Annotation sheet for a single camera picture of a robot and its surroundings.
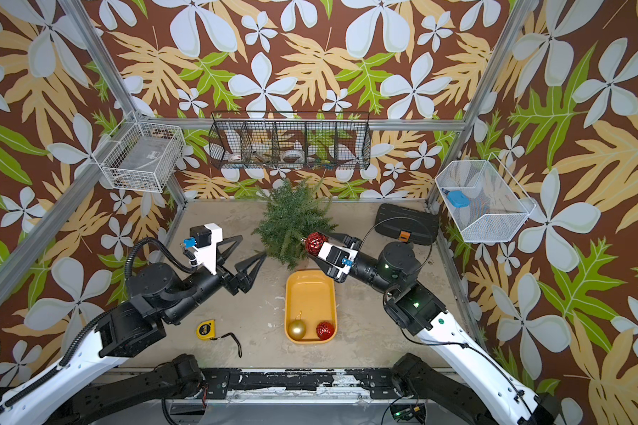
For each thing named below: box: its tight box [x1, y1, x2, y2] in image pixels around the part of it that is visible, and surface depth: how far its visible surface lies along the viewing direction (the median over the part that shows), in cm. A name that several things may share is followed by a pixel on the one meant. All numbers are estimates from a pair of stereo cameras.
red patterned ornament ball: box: [304, 231, 329, 256], surface depth 58 cm
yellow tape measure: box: [195, 318, 243, 358], surface depth 84 cm
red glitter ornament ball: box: [315, 320, 335, 340], surface depth 81 cm
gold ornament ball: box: [287, 310, 307, 341], surface depth 82 cm
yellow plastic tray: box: [284, 269, 338, 345], surface depth 90 cm
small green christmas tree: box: [251, 177, 339, 271], surface depth 77 cm
